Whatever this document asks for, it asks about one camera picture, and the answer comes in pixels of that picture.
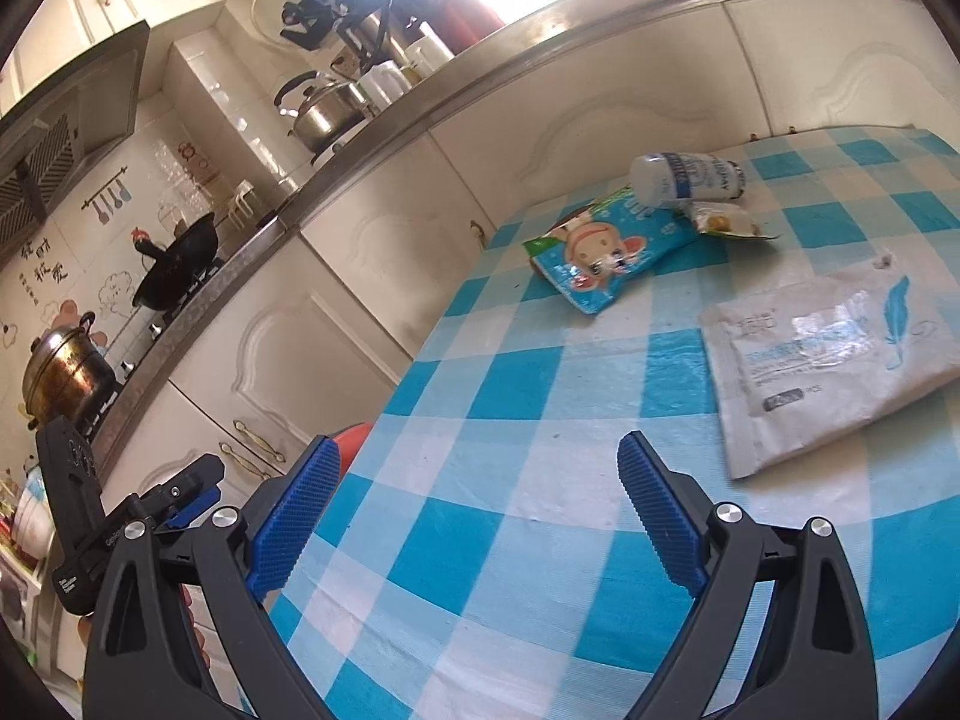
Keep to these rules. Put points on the red thermos jug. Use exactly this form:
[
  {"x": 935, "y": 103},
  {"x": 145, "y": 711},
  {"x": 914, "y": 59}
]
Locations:
[{"x": 460, "y": 24}]

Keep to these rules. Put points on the steel pot with lid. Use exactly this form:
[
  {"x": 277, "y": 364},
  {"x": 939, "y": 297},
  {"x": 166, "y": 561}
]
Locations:
[{"x": 321, "y": 109}]

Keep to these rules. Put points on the person's left hand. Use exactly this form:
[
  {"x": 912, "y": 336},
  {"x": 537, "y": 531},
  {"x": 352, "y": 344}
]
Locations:
[{"x": 145, "y": 636}]

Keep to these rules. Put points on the black range hood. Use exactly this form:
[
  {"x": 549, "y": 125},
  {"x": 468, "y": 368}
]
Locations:
[{"x": 57, "y": 133}]

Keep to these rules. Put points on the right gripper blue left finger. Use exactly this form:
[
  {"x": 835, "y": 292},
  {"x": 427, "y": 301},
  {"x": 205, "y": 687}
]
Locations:
[{"x": 285, "y": 511}]

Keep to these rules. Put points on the red plastic trash bin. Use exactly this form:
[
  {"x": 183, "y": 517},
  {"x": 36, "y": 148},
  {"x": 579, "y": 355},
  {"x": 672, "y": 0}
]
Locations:
[{"x": 349, "y": 441}]

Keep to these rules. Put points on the black wok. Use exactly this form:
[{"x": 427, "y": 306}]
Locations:
[{"x": 176, "y": 268}]

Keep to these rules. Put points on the glass pot lid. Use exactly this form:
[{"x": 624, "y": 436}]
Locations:
[{"x": 304, "y": 24}]

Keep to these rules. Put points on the white mug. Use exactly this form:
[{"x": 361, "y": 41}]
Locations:
[{"x": 383, "y": 85}]

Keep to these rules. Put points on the blue cartoon snack bag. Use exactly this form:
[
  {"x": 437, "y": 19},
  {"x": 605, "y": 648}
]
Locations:
[{"x": 590, "y": 255}]

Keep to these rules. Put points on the white blue plastic bottle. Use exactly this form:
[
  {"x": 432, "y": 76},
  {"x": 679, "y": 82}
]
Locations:
[{"x": 674, "y": 180}]

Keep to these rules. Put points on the white pouch bag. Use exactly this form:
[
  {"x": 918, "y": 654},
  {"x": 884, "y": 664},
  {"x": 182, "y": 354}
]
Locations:
[{"x": 800, "y": 366}]

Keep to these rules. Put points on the blue white checkered tablecloth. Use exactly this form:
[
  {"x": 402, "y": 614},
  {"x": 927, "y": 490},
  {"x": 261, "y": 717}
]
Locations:
[{"x": 536, "y": 512}]

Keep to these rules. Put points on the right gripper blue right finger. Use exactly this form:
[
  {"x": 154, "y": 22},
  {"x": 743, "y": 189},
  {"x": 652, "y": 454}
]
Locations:
[{"x": 672, "y": 509}]

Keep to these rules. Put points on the brass steamer pot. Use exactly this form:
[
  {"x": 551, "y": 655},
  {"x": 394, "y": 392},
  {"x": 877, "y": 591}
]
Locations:
[{"x": 67, "y": 377}]

